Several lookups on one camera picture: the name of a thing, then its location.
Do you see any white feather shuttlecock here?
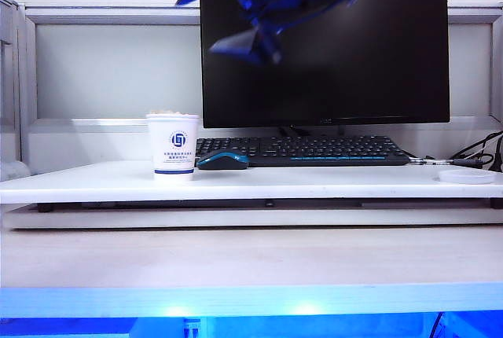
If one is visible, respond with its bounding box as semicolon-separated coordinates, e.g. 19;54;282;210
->
149;108;199;116

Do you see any black computer monitor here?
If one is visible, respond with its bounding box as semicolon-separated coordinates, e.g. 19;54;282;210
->
199;0;450;130

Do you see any black cable bundle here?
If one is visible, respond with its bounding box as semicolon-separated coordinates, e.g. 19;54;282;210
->
450;130;503;173

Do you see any transparent pen black cap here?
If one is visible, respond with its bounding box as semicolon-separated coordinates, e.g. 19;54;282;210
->
407;156;483;169

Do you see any blue and black mouse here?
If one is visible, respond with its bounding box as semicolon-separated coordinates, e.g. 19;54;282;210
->
196;151;251;171

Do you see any clear round plastic lid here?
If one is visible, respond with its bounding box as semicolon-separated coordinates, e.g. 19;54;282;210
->
437;169;494;186

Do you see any white paper cup blue print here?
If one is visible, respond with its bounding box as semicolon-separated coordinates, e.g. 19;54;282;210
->
145;112;200;182

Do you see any black keyboard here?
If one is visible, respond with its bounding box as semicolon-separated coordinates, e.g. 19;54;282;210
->
194;135;411;167

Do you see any black monitor stand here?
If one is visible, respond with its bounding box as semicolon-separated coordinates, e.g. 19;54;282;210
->
277;125;343;138

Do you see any grey partition frame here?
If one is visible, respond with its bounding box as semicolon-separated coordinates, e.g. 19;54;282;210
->
17;2;503;166

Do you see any grey side shelf frame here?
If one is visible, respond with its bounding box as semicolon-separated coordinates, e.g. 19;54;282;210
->
0;0;25;182

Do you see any white desk riser platform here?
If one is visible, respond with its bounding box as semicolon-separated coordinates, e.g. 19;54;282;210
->
0;160;503;206

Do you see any blue lit front bar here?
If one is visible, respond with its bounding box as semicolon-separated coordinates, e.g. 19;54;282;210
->
0;281;503;338

